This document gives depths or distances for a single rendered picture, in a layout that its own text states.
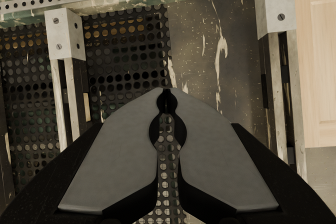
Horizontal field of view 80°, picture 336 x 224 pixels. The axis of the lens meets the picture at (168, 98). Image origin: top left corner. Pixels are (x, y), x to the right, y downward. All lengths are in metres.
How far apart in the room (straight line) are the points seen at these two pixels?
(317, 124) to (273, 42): 0.23
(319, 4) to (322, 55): 0.12
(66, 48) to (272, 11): 0.50
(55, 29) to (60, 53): 0.06
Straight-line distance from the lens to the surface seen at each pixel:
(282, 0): 0.55
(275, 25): 0.53
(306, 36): 0.61
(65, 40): 0.59
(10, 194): 0.83
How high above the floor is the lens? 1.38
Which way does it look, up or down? 32 degrees down
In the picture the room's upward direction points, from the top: 179 degrees clockwise
